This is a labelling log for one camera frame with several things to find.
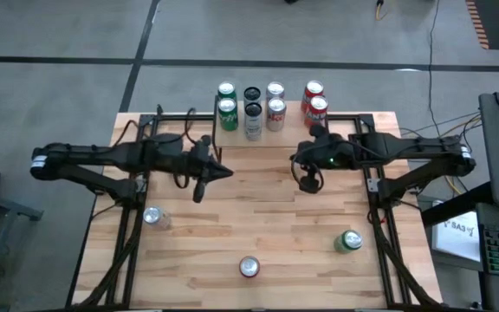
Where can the white paper sign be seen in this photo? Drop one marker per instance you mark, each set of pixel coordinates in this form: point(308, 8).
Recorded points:
point(457, 236)

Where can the red Fanta can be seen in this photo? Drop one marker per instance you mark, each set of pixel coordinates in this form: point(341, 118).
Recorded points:
point(249, 266)
point(314, 88)
point(318, 110)

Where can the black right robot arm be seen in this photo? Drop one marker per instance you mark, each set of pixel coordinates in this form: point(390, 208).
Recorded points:
point(405, 147)

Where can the silver Celsius Arctic Vibe can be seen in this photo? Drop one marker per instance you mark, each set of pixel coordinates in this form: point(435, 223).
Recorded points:
point(253, 119)

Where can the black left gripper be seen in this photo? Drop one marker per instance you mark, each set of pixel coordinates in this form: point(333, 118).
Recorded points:
point(199, 167)

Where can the grey side table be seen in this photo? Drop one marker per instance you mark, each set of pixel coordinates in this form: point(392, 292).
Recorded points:
point(2, 203)

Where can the black desk support beam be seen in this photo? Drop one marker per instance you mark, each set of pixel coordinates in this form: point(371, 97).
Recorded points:
point(453, 207)

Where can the silver Diet Coke can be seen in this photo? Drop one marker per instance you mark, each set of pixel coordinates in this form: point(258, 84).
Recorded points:
point(275, 89)

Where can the black aluminium table frame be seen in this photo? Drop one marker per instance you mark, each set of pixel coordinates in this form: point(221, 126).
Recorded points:
point(171, 118)

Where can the green Sprite can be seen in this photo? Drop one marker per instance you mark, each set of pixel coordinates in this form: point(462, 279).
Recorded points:
point(227, 89)
point(228, 113)
point(352, 239)

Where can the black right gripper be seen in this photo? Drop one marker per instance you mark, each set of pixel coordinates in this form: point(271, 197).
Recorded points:
point(327, 156)

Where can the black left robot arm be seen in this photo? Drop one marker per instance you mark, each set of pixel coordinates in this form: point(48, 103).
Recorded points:
point(102, 158)

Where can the wooden shelf black metal frame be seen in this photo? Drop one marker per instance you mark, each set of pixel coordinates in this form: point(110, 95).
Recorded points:
point(293, 134)

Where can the silver beverage can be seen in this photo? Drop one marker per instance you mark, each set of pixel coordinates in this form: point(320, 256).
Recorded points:
point(152, 215)
point(276, 113)

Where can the slim Celsius can black lid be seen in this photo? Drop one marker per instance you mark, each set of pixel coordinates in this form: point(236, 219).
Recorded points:
point(252, 93)

